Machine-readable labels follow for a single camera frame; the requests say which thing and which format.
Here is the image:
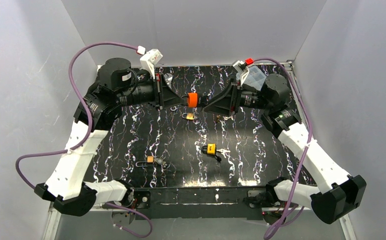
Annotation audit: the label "long shackle orange padlock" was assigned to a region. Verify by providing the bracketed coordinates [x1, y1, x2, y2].
[135, 156, 154, 168]

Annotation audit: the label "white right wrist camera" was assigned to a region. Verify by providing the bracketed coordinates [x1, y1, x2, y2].
[233, 58, 254, 86]

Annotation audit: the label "yellow padlock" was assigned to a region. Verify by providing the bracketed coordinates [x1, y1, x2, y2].
[200, 143, 222, 163]

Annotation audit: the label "clear plastic screw box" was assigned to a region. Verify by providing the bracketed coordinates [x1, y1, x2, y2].
[243, 65, 267, 91]

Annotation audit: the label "orange black padlock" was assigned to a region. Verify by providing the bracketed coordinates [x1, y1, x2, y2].
[181, 92, 209, 108]

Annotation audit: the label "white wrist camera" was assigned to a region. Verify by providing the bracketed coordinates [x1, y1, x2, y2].
[233, 58, 254, 86]
[136, 45, 163, 79]

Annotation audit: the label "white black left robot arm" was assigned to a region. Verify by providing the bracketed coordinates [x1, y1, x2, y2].
[34, 57, 183, 217]

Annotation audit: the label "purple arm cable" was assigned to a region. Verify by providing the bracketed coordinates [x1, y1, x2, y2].
[15, 41, 154, 239]
[252, 57, 314, 240]

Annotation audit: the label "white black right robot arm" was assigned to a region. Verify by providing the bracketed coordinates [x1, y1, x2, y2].
[203, 73, 367, 224]

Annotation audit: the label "small brass padlock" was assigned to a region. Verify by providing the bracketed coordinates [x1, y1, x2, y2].
[181, 112, 197, 121]

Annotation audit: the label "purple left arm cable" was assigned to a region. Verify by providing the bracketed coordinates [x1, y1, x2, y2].
[15, 41, 154, 239]

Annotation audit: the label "silver keys on ring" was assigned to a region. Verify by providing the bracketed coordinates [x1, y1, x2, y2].
[216, 149, 230, 156]

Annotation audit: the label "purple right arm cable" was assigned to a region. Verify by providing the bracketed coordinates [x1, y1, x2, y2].
[252, 57, 314, 240]

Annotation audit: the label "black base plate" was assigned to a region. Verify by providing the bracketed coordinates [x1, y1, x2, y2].
[123, 186, 283, 220]

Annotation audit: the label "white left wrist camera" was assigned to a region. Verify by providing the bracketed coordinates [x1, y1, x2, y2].
[136, 45, 163, 79]

